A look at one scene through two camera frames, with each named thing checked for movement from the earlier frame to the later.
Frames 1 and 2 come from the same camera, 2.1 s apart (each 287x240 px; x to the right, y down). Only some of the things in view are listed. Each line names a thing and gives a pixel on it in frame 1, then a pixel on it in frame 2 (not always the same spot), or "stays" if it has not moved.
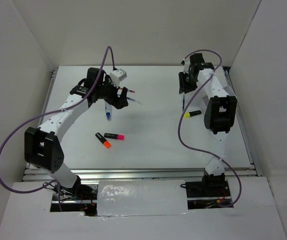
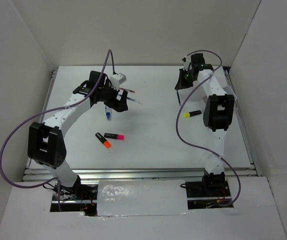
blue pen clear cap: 119,94 stays
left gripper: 118,103 stays
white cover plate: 142,197 stays
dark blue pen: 183,102 -> 178,97
